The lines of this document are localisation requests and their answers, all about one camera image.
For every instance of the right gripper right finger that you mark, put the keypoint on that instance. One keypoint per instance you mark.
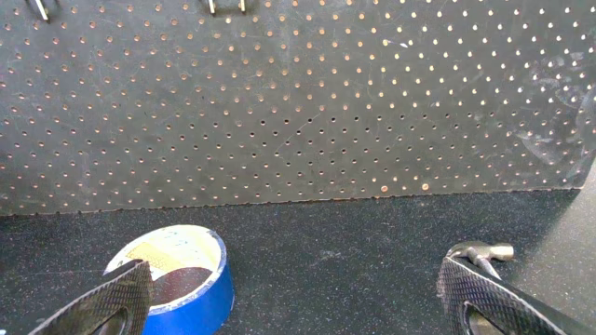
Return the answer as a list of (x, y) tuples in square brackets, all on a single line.
[(465, 288)]

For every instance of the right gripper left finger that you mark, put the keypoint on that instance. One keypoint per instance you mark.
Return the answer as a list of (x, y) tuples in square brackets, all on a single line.
[(125, 288)]

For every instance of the hammer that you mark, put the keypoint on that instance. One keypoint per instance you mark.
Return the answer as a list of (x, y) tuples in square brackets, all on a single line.
[(484, 252)]

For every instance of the roll of blue tape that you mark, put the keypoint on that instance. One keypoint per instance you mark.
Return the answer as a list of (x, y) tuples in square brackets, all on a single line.
[(205, 302)]

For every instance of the black pegboard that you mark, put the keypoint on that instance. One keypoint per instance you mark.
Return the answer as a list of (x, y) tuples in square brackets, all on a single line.
[(298, 102)]

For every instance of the metal double hook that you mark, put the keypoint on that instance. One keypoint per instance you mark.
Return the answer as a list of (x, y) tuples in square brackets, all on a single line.
[(212, 5)]

